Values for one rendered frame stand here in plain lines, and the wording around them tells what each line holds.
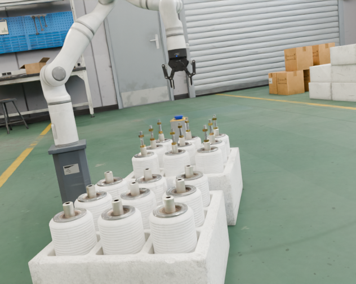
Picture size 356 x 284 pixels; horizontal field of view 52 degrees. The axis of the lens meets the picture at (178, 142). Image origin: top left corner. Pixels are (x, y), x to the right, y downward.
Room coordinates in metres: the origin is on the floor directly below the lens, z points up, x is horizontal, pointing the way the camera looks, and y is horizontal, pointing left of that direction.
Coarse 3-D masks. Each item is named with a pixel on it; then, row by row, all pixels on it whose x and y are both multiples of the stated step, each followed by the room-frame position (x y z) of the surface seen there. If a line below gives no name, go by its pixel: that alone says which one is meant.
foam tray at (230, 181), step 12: (228, 156) 1.40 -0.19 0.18; (228, 168) 1.23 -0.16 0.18; (240, 168) 1.50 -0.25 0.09; (132, 180) 1.25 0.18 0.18; (168, 180) 1.21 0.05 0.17; (216, 180) 1.17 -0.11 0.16; (228, 180) 1.16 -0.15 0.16; (240, 180) 1.45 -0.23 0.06; (228, 192) 1.16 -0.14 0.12; (240, 192) 1.41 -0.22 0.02; (228, 204) 1.16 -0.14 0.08; (228, 216) 1.16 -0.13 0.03
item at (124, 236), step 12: (132, 216) 0.74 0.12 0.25; (108, 228) 0.72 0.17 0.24; (120, 228) 0.72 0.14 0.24; (132, 228) 0.73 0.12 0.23; (108, 240) 0.73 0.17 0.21; (120, 240) 0.72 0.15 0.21; (132, 240) 0.73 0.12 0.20; (144, 240) 0.76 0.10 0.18; (108, 252) 0.73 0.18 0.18; (120, 252) 0.72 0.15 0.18; (132, 252) 0.72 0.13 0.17
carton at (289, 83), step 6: (282, 72) 5.03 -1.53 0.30; (288, 72) 4.86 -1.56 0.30; (294, 72) 4.87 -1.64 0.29; (300, 72) 4.89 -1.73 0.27; (282, 78) 4.97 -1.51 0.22; (288, 78) 4.85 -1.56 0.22; (294, 78) 4.87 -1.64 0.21; (300, 78) 4.88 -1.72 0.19; (282, 84) 4.99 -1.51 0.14; (288, 84) 4.85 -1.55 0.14; (294, 84) 4.87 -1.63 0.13; (300, 84) 4.88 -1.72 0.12; (282, 90) 5.00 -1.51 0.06; (288, 90) 4.85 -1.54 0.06; (294, 90) 4.87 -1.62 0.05; (300, 90) 4.88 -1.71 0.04
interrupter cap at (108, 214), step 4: (112, 208) 0.79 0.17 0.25; (124, 208) 0.78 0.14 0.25; (128, 208) 0.78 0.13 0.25; (132, 208) 0.77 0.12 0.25; (104, 212) 0.77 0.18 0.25; (108, 212) 0.77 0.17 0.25; (112, 212) 0.77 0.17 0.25; (124, 212) 0.76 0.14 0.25; (128, 212) 0.75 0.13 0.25; (132, 212) 0.75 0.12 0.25; (104, 216) 0.75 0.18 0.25; (108, 216) 0.75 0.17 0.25; (112, 216) 0.74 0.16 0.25; (116, 216) 0.74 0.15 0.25; (120, 216) 0.74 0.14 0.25; (124, 216) 0.73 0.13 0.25; (128, 216) 0.74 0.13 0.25; (112, 220) 0.73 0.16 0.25
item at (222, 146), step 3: (222, 141) 1.36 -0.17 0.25; (201, 144) 1.37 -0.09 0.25; (216, 144) 1.33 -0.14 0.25; (219, 144) 1.33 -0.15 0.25; (222, 144) 1.33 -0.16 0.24; (201, 147) 1.35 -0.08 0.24; (219, 147) 1.32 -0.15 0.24; (222, 147) 1.33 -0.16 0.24; (225, 147) 1.36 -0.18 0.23; (222, 150) 1.33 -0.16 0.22; (225, 150) 1.35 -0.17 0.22; (222, 153) 1.33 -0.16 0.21; (225, 153) 1.34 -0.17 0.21; (222, 156) 1.33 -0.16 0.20; (225, 156) 1.34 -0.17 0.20; (222, 159) 1.33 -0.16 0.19; (225, 159) 1.34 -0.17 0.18; (225, 162) 1.34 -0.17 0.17
